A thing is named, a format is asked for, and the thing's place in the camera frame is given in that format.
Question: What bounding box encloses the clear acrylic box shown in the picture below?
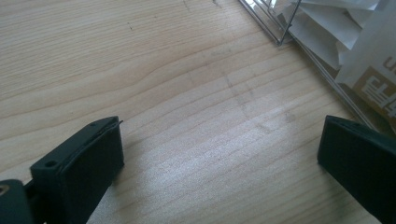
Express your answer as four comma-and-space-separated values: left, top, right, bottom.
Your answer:
237, 0, 396, 138

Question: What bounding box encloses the white packet with tan label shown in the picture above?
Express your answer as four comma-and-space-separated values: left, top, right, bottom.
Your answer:
334, 0, 396, 133

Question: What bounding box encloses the white paper packet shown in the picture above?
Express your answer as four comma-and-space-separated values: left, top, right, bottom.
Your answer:
281, 0, 382, 71

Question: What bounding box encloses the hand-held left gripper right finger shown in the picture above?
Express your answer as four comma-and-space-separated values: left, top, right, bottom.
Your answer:
317, 114, 396, 224

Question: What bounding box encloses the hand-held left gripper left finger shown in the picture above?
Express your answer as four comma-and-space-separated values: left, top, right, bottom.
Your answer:
30, 116, 125, 224

